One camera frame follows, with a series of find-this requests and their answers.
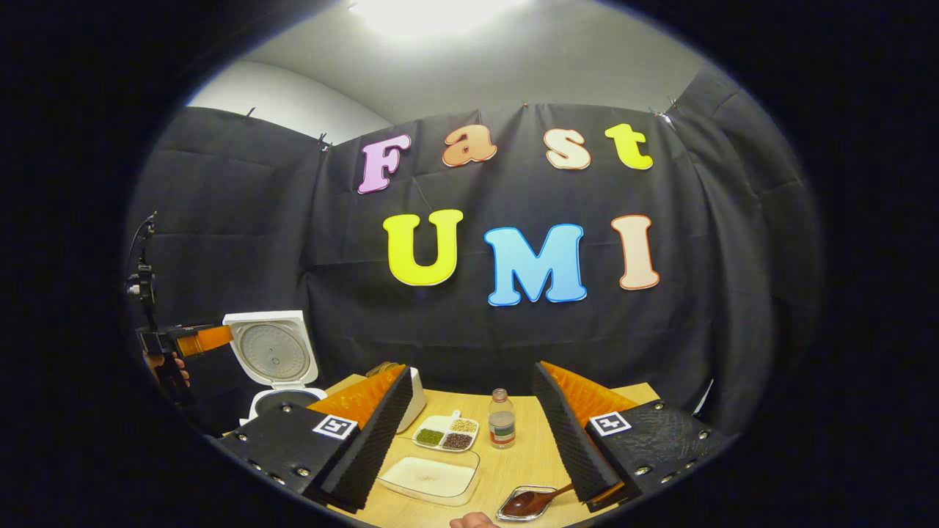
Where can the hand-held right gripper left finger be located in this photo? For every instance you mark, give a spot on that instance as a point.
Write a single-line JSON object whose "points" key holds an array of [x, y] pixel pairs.
{"points": [[378, 447]]}

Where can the clear plastic bottle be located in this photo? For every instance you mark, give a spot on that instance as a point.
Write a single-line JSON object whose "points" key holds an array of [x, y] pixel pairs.
{"points": [[502, 425]]}

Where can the white toaster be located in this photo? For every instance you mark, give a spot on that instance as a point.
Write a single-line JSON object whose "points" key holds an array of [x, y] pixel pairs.
{"points": [[414, 400]]}

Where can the clear tray of rice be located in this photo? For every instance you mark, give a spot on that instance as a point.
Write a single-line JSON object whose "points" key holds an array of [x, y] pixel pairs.
{"points": [[429, 477]]}

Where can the black backdrop cloth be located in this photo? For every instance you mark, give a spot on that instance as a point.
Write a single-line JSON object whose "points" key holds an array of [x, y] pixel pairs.
{"points": [[469, 337]]}

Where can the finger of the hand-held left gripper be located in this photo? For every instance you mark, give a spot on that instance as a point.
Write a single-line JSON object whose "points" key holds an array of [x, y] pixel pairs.
{"points": [[205, 339]]}

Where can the brown toast slice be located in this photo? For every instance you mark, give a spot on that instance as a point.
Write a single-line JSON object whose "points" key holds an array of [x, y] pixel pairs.
{"points": [[385, 367]]}

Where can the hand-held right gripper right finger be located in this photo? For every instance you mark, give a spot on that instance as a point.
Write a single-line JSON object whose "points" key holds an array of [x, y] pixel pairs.
{"points": [[565, 440]]}

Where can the large ceiling light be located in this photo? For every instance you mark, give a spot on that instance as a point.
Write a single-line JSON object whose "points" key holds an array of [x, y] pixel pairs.
{"points": [[433, 15]]}

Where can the white divided bean dish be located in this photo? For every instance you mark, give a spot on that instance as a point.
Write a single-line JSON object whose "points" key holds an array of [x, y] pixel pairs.
{"points": [[445, 433]]}

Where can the brown wooden spoon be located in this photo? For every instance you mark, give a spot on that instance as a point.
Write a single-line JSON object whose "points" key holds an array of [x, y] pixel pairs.
{"points": [[532, 502]]}

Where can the white rice cooker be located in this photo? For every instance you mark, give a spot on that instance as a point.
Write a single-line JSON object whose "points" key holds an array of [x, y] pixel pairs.
{"points": [[271, 352]]}

